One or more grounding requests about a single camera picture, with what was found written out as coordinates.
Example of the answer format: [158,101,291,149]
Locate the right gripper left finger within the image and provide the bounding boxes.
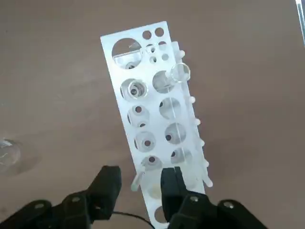
[0,166,122,229]

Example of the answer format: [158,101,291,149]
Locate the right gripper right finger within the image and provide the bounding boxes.
[162,167,267,229]

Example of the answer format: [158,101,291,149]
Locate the glass stirring rod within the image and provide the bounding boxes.
[130,164,146,192]

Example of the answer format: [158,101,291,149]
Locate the small glass beaker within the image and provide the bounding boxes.
[0,137,21,173]

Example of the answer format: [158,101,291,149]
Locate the white test-tube rack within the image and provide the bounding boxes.
[100,21,213,225]

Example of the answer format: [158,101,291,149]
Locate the glass test tube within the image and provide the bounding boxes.
[164,62,192,84]
[121,78,150,100]

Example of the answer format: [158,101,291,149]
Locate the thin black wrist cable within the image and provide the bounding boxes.
[111,210,154,229]

